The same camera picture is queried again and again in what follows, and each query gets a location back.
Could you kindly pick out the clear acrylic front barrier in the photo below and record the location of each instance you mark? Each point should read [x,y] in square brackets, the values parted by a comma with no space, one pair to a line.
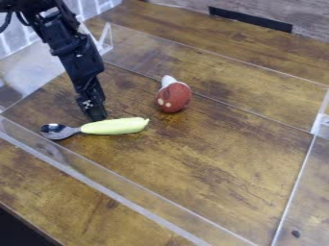
[190,225]

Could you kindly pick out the black strip on table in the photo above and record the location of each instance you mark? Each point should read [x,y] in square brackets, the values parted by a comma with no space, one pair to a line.
[251,19]

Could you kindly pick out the clear acrylic right barrier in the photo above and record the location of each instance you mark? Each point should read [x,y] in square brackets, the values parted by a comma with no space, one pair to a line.
[304,224]

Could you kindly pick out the green handled metal spoon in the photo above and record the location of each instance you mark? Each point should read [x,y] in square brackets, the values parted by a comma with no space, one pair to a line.
[106,127]

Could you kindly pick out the clear acrylic triangular bracket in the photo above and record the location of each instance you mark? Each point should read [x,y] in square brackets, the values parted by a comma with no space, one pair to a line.
[104,42]

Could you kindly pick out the red toy mushroom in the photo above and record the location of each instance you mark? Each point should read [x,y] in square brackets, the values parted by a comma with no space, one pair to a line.
[174,95]

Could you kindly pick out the clear acrylic barrier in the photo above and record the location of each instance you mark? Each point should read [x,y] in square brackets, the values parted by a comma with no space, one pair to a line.
[190,225]
[304,224]

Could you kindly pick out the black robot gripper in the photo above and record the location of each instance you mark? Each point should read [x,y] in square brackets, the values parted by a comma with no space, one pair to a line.
[56,26]

